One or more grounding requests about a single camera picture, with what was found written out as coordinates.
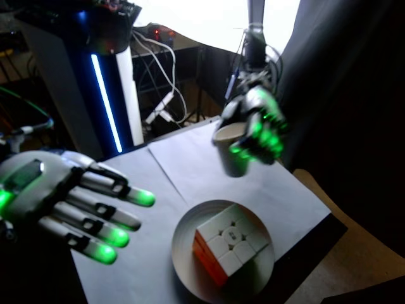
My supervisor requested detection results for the white cable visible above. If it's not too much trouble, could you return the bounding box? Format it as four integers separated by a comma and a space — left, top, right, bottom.
132, 30, 189, 124

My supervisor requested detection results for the black box with red light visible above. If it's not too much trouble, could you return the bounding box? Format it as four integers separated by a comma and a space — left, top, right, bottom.
146, 22, 178, 48

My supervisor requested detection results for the black curtain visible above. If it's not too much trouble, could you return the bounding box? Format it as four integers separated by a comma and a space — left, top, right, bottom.
275, 0, 405, 254

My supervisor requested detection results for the white paper cup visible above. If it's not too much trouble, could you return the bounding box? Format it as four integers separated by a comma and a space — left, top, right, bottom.
211, 122, 254, 178

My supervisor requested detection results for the black column with blue light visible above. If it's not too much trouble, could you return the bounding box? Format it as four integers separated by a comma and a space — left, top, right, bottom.
15, 0, 146, 159

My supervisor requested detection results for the round off-white plate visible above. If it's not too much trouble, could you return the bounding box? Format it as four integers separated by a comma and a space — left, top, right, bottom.
171, 199, 275, 301

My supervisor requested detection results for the Rubik's cube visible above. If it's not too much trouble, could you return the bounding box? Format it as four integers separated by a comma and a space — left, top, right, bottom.
192, 204, 272, 288

